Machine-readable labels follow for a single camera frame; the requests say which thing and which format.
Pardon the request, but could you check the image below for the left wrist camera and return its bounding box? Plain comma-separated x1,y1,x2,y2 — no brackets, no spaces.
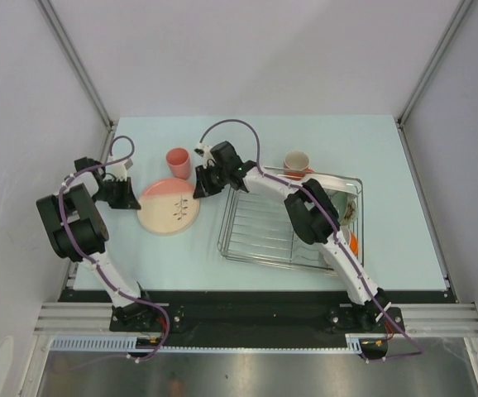
106,156,133,180

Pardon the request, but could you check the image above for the orange white bowl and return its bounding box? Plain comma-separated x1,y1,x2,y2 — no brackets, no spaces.
342,227,359,256

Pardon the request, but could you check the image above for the metal wire dish rack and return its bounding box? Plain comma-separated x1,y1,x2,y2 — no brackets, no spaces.
216,165,366,280

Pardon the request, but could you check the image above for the white grey-rimmed deep plate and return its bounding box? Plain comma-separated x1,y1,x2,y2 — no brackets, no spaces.
300,173,358,196

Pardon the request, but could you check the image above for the orange white mug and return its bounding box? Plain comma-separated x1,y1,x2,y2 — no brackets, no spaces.
284,151,313,180

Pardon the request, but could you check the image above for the aluminium front rail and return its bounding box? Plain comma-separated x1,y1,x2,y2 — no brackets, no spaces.
33,303,478,338

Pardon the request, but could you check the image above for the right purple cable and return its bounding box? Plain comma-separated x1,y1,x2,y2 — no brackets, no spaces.
200,118,424,361

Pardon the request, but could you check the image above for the aluminium frame post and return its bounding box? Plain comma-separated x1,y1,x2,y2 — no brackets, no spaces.
35,0,113,132
397,0,474,125

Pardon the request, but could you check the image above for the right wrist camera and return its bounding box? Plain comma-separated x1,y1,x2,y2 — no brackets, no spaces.
194,141,214,168

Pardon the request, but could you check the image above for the white slotted cable duct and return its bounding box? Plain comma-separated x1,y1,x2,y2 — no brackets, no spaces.
50,335,361,354

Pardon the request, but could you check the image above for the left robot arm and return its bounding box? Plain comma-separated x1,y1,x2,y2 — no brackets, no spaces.
36,157,160,332

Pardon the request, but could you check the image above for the pink plastic cup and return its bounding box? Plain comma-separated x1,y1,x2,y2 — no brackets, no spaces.
165,147,191,179

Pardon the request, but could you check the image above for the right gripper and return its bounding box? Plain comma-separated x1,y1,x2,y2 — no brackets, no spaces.
193,164,228,201

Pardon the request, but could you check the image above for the pink cream floral plate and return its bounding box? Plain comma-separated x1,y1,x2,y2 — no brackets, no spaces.
136,178,200,236

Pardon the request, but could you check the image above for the right aluminium frame post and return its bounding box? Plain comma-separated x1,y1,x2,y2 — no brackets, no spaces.
397,0,474,125

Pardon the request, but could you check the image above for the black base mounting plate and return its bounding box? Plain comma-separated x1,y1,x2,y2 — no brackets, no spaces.
58,287,458,360

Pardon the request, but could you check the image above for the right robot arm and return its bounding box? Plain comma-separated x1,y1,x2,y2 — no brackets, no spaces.
194,141,391,332

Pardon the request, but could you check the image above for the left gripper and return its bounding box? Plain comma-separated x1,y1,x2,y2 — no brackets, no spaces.
92,176,142,210

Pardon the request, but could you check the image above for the left aluminium frame post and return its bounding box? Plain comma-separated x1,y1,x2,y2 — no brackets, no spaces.
35,0,113,132

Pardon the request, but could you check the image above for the green floral bowl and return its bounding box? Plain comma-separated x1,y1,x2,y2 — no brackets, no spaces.
330,191,359,226

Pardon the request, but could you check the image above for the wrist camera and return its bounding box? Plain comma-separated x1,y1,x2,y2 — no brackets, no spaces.
194,141,214,168
106,156,133,180

